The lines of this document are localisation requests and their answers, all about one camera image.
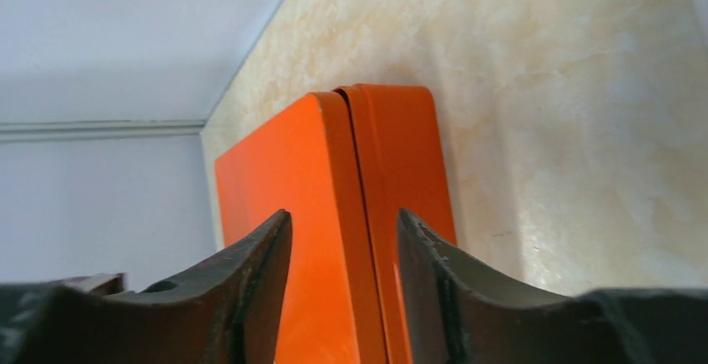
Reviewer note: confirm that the orange cookie box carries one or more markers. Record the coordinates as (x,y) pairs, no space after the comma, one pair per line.
(401,165)

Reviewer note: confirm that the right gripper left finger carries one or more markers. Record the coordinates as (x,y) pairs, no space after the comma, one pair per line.
(224,309)

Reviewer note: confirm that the orange box lid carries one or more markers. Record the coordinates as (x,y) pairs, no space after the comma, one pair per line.
(303,161)

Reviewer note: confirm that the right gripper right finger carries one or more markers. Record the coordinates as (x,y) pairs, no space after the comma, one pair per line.
(460,310)

